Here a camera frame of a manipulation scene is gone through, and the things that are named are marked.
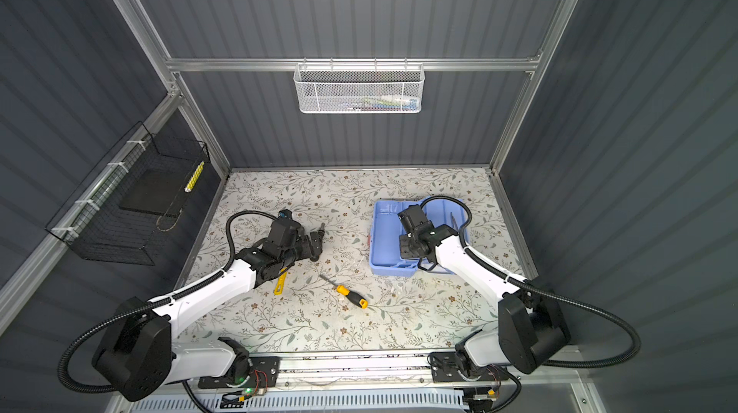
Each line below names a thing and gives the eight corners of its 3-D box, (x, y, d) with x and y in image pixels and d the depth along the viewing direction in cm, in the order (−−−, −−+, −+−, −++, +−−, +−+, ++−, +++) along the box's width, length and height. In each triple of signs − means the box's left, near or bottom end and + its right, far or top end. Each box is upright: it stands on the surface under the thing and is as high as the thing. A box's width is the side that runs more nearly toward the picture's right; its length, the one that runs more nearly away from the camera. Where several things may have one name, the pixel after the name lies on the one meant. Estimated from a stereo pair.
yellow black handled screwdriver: (320, 279, 92) (318, 276, 90) (324, 274, 93) (322, 270, 91) (365, 310, 86) (364, 307, 83) (369, 304, 87) (368, 301, 85)
